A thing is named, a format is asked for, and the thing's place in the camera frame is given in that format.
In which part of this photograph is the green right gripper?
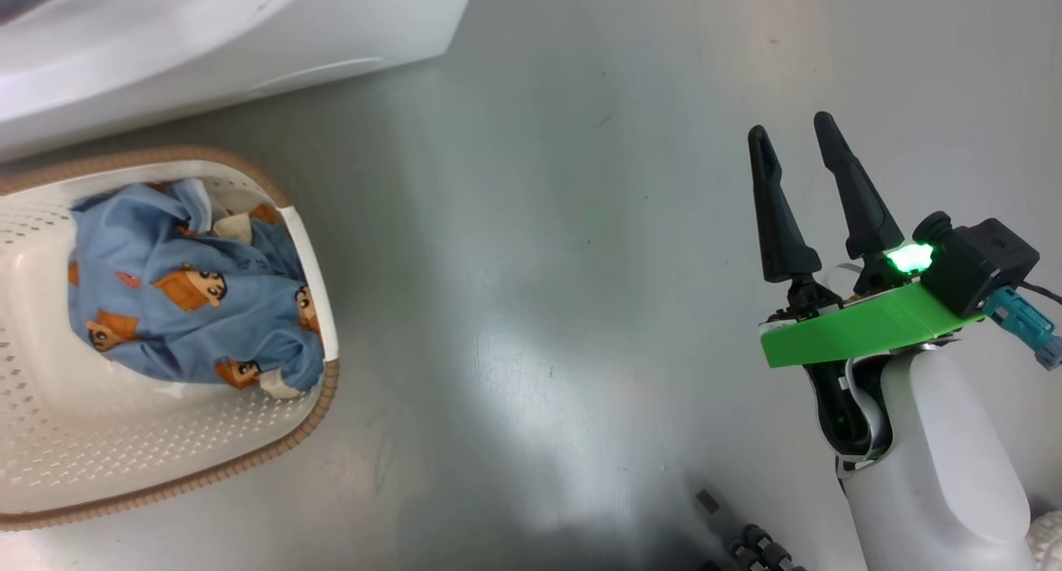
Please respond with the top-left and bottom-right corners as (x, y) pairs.
(748, 111), (988, 369)

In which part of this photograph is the blue cartoon print garment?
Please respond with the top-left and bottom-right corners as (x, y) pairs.
(66, 178), (326, 399)

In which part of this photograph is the white front-load washing machine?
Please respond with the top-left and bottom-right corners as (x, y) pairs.
(0, 0), (480, 161)

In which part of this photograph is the white textured lumpy object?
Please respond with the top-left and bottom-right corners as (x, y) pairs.
(1027, 509), (1062, 565)

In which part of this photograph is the white perforated brown-rimmed laundry basket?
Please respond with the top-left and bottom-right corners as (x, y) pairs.
(0, 145), (341, 532)

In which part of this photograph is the black cable with teal connector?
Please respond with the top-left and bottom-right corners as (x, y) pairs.
(983, 282), (1062, 371)

